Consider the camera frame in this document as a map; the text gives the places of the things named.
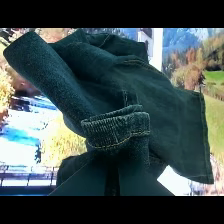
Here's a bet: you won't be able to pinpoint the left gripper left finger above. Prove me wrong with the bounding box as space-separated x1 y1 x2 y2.
49 160 114 197

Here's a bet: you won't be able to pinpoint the dark denim jeans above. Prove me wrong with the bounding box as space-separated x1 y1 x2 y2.
2 28 215 188

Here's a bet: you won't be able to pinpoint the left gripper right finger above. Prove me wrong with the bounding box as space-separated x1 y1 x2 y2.
117 159 175 197

